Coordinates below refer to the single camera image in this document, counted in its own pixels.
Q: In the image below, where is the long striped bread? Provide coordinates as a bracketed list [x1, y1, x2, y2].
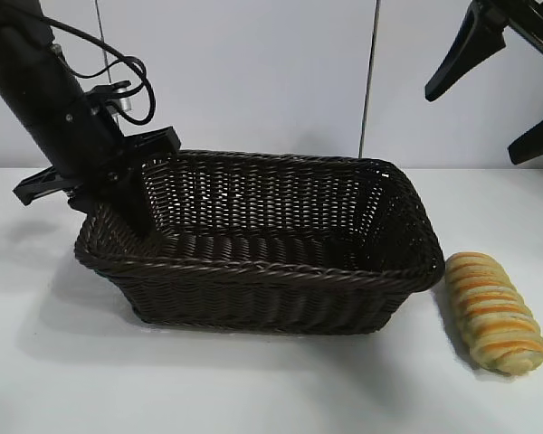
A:
[443, 251, 543, 375]

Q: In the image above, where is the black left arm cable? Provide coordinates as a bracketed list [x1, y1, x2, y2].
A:
[38, 6, 157, 126]

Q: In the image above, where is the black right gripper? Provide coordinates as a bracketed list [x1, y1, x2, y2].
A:
[424, 0, 543, 165]

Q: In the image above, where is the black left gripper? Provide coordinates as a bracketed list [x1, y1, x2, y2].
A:
[12, 94, 183, 238]

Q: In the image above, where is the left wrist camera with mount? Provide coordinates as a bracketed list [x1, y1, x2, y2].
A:
[84, 80, 133, 117]

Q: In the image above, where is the dark brown woven basket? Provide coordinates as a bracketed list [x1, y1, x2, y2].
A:
[73, 148, 445, 335]

